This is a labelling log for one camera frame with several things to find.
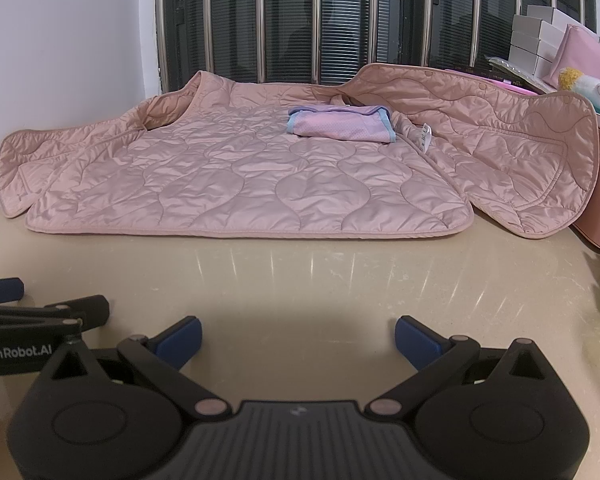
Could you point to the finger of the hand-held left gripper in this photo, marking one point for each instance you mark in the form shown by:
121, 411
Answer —
2, 291
92, 312

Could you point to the stack of white boxes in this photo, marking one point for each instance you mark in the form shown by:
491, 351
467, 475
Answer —
525, 25

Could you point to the metal window bars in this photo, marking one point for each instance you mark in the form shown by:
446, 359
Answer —
261, 20

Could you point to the window with dark blinds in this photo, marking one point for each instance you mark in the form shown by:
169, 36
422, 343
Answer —
290, 10

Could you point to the dark patterned packet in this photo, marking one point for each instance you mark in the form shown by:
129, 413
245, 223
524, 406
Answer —
510, 70

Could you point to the pink pillow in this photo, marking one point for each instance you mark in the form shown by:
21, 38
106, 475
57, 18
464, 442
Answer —
585, 55

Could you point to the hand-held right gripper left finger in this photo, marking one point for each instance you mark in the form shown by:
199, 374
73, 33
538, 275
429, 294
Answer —
180, 342

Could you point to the pink quilted jacket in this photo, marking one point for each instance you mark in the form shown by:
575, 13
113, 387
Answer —
230, 185

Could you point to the pink and blue small garment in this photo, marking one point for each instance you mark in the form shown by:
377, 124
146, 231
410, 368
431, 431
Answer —
340, 127

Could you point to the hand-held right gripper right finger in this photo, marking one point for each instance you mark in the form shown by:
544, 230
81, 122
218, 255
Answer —
417, 342

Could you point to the pink flat box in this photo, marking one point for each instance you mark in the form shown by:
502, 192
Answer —
515, 89

